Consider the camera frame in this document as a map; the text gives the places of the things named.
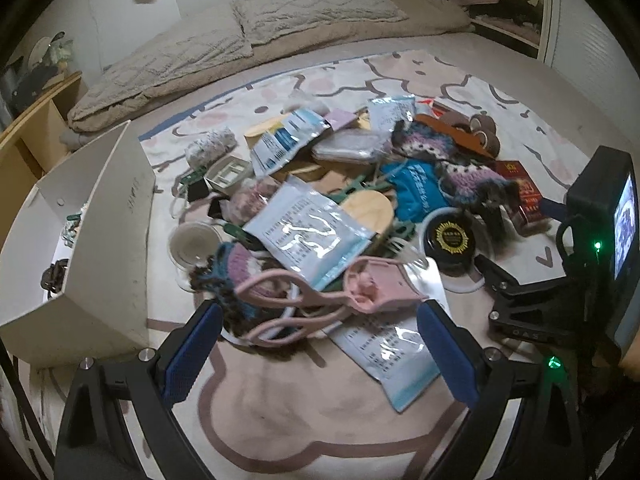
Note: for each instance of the black bag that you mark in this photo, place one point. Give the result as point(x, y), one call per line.
point(32, 85)

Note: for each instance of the red box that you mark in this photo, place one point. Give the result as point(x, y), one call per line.
point(525, 192)

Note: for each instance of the closet shelf niche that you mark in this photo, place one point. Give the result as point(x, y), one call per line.
point(500, 25)

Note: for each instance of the clear plastic packet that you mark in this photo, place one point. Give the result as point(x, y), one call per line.
point(72, 232)

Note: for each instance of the clear plastic container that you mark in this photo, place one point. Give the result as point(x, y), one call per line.
point(345, 146)

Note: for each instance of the beige quilted pillow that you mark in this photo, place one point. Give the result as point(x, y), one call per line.
point(320, 10)
point(165, 60)

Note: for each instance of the white tissue wad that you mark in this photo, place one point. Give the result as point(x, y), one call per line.
point(305, 100)

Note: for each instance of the wooden shelf unit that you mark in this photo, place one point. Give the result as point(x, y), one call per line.
point(30, 160)

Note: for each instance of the round wooden lid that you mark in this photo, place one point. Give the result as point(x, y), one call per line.
point(367, 210)

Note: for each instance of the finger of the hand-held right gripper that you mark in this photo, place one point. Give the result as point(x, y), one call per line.
point(552, 210)
point(515, 310)

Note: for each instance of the printed cartoon blanket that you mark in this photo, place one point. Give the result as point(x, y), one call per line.
point(300, 435)

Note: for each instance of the multicolour crocheted piece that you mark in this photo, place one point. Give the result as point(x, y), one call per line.
point(235, 265)

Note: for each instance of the pale flower bunch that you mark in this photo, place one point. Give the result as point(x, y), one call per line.
point(62, 50)

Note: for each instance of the purple crocheted piece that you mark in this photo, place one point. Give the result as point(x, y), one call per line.
point(475, 182)
point(425, 142)

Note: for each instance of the small black box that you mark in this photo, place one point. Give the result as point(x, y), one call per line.
point(197, 190)
point(216, 208)

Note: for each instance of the white louvered door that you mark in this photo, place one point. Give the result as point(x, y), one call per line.
point(590, 60)

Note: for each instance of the teal packet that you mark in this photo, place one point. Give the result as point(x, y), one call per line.
point(415, 190)

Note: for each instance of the white printed packet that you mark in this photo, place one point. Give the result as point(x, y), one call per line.
point(392, 112)

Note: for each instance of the black round tin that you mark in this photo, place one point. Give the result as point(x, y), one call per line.
point(447, 240)

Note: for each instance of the beige folded duvet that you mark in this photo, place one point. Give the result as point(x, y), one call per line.
point(430, 15)

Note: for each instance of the clear round container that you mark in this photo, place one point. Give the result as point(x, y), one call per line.
point(192, 245)

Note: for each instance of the small clear packet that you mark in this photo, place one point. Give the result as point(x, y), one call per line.
point(425, 285)

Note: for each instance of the flat wooden piece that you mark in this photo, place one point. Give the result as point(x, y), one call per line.
point(320, 172)

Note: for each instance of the oval wooden box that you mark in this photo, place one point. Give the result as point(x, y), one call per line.
point(265, 127)

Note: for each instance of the clear face mask packet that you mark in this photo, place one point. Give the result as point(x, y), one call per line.
point(300, 230)
point(385, 360)

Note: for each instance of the white storage box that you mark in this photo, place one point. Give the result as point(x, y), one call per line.
point(110, 260)

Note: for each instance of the red and white packet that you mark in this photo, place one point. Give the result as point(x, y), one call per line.
point(435, 106)

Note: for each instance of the white hat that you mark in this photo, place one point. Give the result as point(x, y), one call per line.
point(40, 52)

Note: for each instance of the pink scissors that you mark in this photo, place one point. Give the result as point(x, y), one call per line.
point(380, 285)

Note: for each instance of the beige bed mattress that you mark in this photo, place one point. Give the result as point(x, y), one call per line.
point(525, 75)

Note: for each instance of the pale green soap dish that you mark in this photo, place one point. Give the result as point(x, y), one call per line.
point(227, 172)

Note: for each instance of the blue and white packet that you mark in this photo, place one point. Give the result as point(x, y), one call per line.
point(285, 142)

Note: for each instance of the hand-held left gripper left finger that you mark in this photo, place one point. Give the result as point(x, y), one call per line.
point(192, 355)

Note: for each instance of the dark hair claw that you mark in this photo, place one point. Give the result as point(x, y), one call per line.
point(55, 275)

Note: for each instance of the brown tape roll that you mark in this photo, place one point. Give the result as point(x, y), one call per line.
point(485, 132)
point(455, 119)

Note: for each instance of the pink note pad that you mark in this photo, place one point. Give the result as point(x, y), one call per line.
point(340, 121)

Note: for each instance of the patterned cloth roll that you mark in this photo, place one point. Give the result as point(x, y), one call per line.
point(210, 145)

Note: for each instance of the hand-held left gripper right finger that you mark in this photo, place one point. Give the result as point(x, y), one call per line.
point(450, 355)

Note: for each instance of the white plastic hoop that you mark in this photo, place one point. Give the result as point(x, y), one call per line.
point(235, 338)

